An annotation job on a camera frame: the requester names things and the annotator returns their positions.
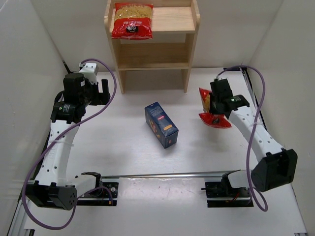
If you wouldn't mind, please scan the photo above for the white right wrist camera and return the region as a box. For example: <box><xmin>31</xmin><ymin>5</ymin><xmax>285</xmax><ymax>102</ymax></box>
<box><xmin>214</xmin><ymin>77</ymin><xmax>228</xmax><ymax>82</ymax></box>

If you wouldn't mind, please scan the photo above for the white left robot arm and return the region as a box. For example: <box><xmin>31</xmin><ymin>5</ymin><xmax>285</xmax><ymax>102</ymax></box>
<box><xmin>24</xmin><ymin>73</ymin><xmax>110</xmax><ymax>210</ymax></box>

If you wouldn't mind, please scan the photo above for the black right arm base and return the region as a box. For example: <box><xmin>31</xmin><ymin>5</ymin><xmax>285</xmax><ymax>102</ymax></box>
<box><xmin>200</xmin><ymin>173</ymin><xmax>253</xmax><ymax>208</ymax></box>

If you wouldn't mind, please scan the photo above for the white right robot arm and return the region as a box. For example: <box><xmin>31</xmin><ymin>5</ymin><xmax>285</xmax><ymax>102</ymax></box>
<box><xmin>210</xmin><ymin>79</ymin><xmax>297</xmax><ymax>192</ymax></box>

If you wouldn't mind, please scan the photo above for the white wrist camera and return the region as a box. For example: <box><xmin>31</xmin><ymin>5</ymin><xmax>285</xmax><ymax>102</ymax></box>
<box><xmin>214</xmin><ymin>77</ymin><xmax>228</xmax><ymax>82</ymax></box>
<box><xmin>79</xmin><ymin>62</ymin><xmax>98</xmax><ymax>85</ymax></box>

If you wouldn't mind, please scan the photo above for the wooden three-tier shelf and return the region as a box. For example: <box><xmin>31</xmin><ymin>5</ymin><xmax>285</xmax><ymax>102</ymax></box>
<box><xmin>104</xmin><ymin>0</ymin><xmax>200</xmax><ymax>93</ymax></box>

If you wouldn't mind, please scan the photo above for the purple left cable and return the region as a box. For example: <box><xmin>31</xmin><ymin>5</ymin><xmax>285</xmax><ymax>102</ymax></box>
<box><xmin>21</xmin><ymin>58</ymin><xmax>117</xmax><ymax>231</ymax></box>

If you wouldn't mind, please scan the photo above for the purple cable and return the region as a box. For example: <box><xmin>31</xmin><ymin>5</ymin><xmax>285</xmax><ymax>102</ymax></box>
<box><xmin>21</xmin><ymin>58</ymin><xmax>117</xmax><ymax>231</ymax></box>
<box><xmin>214</xmin><ymin>65</ymin><xmax>268</xmax><ymax>212</ymax></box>

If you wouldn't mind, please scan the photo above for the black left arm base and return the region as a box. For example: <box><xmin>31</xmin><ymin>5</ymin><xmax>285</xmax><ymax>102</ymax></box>
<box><xmin>70</xmin><ymin>172</ymin><xmax>119</xmax><ymax>207</ymax></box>

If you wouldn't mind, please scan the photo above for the blue pasta box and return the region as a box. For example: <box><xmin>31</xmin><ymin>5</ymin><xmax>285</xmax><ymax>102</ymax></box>
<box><xmin>144</xmin><ymin>102</ymin><xmax>179</xmax><ymax>148</ymax></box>

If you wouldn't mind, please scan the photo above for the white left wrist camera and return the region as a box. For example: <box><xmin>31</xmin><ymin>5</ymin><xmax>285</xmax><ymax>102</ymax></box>
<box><xmin>79</xmin><ymin>62</ymin><xmax>98</xmax><ymax>85</ymax></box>

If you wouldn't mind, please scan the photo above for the red pasta bag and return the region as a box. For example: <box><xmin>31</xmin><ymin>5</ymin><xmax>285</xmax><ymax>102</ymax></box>
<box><xmin>111</xmin><ymin>2</ymin><xmax>154</xmax><ymax>40</ymax></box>
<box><xmin>199</xmin><ymin>88</ymin><xmax>232</xmax><ymax>129</ymax></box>

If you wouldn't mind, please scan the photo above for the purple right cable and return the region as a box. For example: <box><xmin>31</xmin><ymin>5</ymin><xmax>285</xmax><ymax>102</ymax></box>
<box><xmin>214</xmin><ymin>65</ymin><xmax>268</xmax><ymax>212</ymax></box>

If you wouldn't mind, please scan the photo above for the aluminium rail frame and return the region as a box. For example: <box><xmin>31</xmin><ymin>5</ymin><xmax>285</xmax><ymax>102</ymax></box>
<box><xmin>7</xmin><ymin>66</ymin><xmax>308</xmax><ymax>236</ymax></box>

